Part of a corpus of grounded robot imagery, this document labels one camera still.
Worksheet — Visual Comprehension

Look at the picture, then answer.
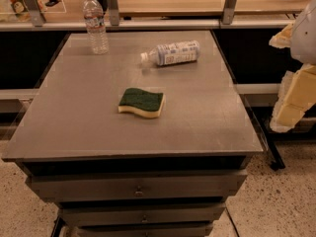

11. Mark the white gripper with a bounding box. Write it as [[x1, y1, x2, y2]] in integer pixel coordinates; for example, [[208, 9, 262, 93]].
[[269, 0, 316, 132]]

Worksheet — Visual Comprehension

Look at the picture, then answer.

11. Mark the blue label plastic bottle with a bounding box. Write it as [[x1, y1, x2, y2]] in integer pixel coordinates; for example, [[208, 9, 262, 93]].
[[140, 40, 200, 66]]

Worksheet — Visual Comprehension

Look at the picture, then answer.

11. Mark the clear plastic water bottle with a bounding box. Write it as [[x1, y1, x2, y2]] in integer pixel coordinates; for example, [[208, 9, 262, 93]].
[[83, 0, 109, 54]]

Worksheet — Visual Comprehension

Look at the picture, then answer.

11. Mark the green yellow sponge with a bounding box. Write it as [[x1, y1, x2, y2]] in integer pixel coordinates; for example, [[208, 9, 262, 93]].
[[118, 88, 165, 119]]

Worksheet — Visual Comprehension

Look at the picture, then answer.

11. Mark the grey metal drawer cabinet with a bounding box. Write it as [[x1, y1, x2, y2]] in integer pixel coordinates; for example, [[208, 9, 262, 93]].
[[4, 31, 262, 237]]

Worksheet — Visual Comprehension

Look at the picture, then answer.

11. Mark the small black object on shelf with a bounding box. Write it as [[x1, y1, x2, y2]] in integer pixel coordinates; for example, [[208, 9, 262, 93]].
[[45, 0, 61, 7]]

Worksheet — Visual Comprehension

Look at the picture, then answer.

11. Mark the colourful package on shelf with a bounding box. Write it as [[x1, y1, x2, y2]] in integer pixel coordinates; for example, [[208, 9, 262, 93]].
[[0, 0, 47, 22]]

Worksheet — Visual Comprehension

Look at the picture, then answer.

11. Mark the grey shelf post right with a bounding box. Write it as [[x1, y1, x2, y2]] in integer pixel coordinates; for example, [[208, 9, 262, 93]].
[[221, 0, 237, 25]]

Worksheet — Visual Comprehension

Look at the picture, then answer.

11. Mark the grey shelf post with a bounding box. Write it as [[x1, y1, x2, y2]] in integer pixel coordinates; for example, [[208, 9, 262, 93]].
[[24, 0, 45, 27], [221, 0, 237, 25], [107, 0, 119, 26]]

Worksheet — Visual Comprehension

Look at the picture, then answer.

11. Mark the grey shelf post middle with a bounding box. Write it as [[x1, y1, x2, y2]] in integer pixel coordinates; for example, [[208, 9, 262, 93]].
[[107, 0, 119, 26]]

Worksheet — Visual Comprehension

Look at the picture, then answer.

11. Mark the grey shelf post left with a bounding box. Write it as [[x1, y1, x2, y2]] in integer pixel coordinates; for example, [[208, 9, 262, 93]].
[[24, 0, 45, 27]]

